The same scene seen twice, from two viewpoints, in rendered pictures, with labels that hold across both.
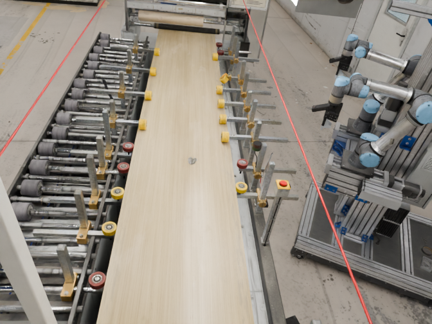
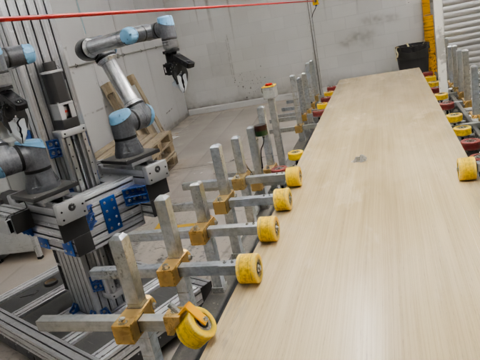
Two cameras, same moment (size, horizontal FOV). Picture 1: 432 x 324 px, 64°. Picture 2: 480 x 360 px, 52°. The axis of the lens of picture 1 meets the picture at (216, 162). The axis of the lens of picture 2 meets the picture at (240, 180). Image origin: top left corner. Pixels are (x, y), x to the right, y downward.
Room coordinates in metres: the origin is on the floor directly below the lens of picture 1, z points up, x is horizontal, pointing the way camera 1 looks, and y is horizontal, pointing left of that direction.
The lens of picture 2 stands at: (3.97, 0.64, 1.56)
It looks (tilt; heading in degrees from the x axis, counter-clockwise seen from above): 17 degrees down; 207
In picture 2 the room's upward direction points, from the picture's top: 11 degrees counter-clockwise
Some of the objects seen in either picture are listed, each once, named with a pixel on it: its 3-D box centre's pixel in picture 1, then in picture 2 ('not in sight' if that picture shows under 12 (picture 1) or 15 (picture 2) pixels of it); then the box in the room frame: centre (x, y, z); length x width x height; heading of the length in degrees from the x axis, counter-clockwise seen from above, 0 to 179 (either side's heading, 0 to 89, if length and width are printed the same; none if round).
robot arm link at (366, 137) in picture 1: (367, 143); (122, 123); (1.96, -1.00, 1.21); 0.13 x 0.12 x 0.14; 171
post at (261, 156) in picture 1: (257, 170); (259, 174); (1.92, -0.31, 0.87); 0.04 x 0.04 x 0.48; 8
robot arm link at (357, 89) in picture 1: (357, 89); (148, 32); (1.89, -0.76, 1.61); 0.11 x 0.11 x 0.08; 81
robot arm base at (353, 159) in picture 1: (360, 156); (127, 145); (1.97, -1.00, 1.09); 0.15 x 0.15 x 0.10
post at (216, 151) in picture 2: (250, 125); (227, 203); (2.41, -0.23, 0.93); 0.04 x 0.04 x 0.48; 8
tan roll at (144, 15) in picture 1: (188, 20); not in sight; (4.42, 0.61, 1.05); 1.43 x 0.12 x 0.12; 98
